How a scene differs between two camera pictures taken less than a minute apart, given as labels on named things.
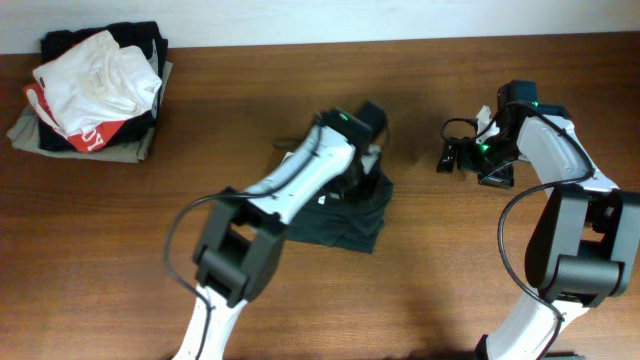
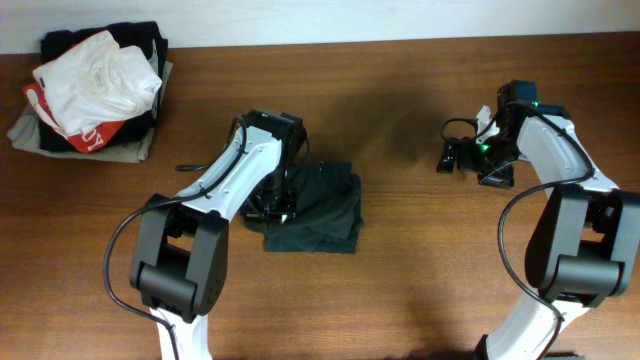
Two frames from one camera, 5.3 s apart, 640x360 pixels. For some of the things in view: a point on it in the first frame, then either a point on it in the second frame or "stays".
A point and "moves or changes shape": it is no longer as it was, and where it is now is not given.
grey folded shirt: [24, 134] stays
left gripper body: [355, 183] to [274, 197]
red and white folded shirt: [85, 141] stays
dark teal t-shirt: [350, 222] moves or changes shape
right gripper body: [493, 160] stays
